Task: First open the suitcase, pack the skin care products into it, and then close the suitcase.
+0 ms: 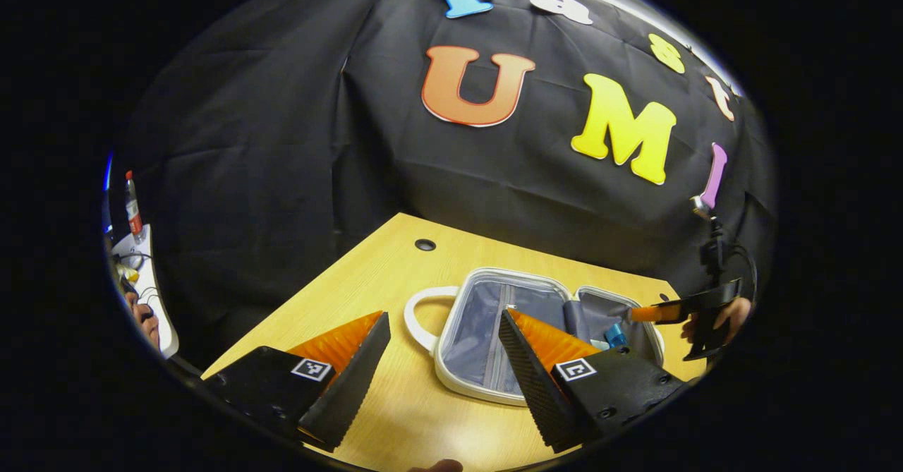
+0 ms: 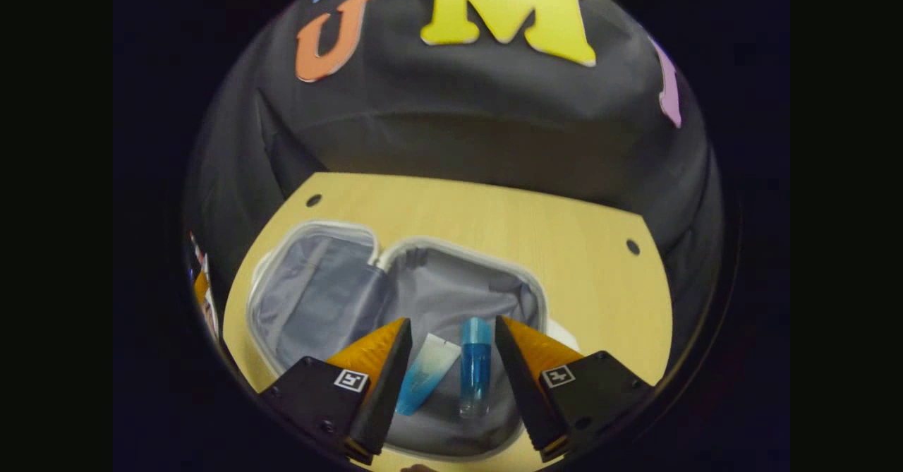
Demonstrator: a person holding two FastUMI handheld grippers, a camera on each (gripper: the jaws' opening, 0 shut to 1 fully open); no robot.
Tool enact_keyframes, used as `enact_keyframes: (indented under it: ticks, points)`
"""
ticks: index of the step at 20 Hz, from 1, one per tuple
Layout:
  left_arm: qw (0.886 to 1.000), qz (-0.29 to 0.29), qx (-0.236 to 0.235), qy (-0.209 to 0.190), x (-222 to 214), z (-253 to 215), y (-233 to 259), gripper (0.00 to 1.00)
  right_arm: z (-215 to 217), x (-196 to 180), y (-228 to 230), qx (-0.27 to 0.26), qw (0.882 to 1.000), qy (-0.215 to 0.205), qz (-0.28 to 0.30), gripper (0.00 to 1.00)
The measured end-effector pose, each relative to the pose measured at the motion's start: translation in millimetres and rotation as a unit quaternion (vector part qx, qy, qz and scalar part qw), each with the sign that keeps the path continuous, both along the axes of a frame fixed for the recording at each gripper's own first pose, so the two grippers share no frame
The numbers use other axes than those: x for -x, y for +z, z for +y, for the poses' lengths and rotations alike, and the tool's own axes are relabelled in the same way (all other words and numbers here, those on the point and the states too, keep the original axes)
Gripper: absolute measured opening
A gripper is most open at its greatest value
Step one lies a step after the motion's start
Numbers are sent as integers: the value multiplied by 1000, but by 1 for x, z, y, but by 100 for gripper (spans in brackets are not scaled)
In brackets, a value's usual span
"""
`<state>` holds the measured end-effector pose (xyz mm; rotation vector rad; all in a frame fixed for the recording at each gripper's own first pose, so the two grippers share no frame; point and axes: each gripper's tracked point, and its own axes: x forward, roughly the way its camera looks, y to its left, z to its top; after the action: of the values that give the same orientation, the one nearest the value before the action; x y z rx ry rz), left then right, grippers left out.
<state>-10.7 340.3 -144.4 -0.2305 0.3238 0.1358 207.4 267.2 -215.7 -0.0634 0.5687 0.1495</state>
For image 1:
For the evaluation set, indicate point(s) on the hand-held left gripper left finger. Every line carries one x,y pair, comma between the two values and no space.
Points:
353,380

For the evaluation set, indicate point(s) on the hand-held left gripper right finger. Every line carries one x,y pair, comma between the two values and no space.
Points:
529,380

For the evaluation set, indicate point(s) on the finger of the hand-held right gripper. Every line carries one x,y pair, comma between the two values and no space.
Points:
677,308

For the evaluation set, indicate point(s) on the blue green gradient bottle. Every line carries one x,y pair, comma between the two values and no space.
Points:
616,334

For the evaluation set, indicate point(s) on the white suitcase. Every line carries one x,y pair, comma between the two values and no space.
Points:
480,331

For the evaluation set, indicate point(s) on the white side table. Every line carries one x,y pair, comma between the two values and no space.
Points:
159,303

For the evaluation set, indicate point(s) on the black backdrop cloth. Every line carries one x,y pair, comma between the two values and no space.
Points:
282,140

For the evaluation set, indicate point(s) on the red label plastic bottle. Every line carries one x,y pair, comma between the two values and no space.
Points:
133,204

